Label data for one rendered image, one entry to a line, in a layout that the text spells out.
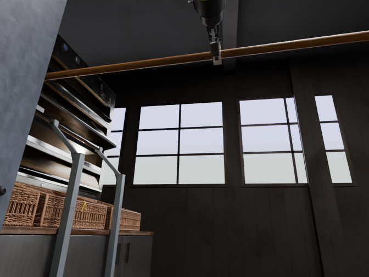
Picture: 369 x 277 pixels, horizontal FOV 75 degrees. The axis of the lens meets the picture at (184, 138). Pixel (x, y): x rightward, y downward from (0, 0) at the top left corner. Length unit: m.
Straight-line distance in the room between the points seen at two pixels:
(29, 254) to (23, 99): 1.02
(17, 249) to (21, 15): 1.01
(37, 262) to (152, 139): 3.07
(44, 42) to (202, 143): 3.63
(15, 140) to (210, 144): 3.66
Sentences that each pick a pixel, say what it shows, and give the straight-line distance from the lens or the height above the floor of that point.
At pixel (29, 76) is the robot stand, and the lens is 0.33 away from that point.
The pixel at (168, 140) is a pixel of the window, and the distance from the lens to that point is 4.01.
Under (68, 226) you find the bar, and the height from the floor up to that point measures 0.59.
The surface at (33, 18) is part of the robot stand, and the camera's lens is 0.35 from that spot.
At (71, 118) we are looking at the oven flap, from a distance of 2.12.
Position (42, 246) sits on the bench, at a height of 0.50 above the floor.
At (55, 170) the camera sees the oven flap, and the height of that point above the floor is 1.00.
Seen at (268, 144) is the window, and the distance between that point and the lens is 3.93.
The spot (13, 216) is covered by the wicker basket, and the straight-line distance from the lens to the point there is 1.26.
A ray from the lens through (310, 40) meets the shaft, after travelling 0.98.
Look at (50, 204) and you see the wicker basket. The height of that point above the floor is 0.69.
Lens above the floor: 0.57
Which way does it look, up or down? 22 degrees up
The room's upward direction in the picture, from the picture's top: 2 degrees clockwise
